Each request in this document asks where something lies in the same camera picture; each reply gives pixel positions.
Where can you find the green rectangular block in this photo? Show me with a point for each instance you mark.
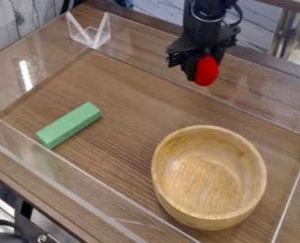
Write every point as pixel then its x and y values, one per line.
pixel 65 127

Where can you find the black table leg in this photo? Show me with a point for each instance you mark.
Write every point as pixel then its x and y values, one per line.
pixel 32 232

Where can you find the clear acrylic tray wall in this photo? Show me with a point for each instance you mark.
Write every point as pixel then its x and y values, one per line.
pixel 96 213

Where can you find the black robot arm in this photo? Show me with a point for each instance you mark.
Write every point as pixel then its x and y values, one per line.
pixel 211 30

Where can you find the clear acrylic corner bracket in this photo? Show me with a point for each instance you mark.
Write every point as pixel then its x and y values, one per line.
pixel 92 37

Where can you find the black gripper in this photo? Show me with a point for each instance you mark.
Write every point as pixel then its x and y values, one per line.
pixel 184 48

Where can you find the wooden bowl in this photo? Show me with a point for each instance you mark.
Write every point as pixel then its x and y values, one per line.
pixel 209 177

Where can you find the red plush strawberry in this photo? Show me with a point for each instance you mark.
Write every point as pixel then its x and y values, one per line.
pixel 207 71

